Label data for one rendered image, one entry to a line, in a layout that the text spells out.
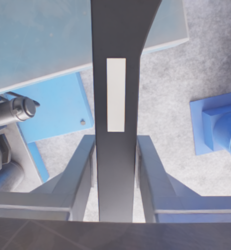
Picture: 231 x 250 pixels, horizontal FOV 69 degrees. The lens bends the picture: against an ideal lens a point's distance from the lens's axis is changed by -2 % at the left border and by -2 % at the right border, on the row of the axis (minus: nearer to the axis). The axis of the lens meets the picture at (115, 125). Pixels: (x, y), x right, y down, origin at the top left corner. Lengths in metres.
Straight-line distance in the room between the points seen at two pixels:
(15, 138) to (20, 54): 1.20
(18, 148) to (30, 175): 0.24
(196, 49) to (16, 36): 1.23
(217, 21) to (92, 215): 1.81
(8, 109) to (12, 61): 0.67
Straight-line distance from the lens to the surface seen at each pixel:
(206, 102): 1.40
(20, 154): 1.43
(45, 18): 0.21
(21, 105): 0.85
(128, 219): 0.17
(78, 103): 1.18
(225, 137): 1.21
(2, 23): 0.23
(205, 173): 1.65
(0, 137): 1.05
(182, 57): 1.32
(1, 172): 1.37
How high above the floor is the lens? 1.25
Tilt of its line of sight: 73 degrees down
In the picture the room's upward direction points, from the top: 175 degrees counter-clockwise
